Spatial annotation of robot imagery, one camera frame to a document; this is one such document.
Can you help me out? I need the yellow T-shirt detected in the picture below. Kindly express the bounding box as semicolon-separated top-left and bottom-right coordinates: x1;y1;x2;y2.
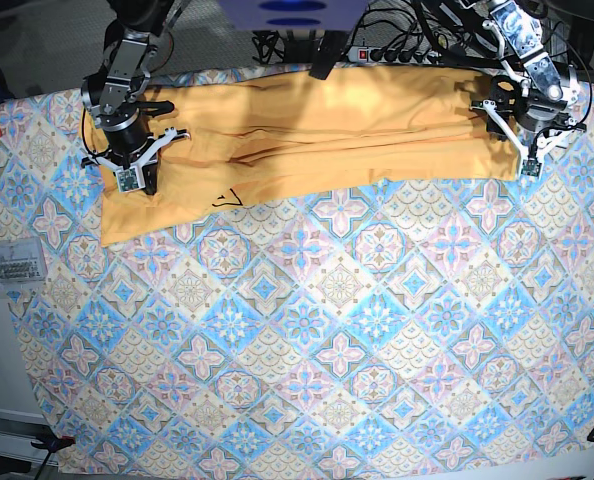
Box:
101;66;518;246

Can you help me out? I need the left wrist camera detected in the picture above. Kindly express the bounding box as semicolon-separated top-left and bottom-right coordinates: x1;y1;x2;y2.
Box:
518;157;543;179

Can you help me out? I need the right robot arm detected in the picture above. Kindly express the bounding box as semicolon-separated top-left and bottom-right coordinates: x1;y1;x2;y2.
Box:
81;1;190;196

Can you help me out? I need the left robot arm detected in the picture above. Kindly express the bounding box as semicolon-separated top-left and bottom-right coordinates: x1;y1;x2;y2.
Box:
412;1;586;176

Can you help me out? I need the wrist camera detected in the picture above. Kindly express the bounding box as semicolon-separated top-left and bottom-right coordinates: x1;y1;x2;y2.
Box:
518;157;543;179
114;166;145;193

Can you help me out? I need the black bracket under mount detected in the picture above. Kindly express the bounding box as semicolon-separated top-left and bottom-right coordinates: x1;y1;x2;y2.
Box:
309;30;349;80

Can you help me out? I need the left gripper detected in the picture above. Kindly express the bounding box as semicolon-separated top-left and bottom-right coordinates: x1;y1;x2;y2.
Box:
470;74;587;160

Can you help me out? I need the orange handled clamp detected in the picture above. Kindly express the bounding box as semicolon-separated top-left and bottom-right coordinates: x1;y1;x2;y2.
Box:
31;434;76;454

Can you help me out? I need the patterned blue tablecloth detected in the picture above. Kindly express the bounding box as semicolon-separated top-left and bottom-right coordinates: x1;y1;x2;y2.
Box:
0;86;594;479

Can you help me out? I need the clear plastic screw box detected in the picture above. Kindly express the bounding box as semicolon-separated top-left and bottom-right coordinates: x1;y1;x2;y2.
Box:
0;237;48;293

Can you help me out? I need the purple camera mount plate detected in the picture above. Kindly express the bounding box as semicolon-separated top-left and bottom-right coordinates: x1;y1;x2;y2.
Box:
218;0;368;31

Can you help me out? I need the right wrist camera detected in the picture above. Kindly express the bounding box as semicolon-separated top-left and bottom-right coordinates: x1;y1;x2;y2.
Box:
114;166;145;193

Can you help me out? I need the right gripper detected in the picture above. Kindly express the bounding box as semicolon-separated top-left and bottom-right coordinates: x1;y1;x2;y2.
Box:
81;101;191;196

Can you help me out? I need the white power strip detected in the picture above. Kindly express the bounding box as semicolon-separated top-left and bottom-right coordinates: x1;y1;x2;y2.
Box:
347;46;417;65

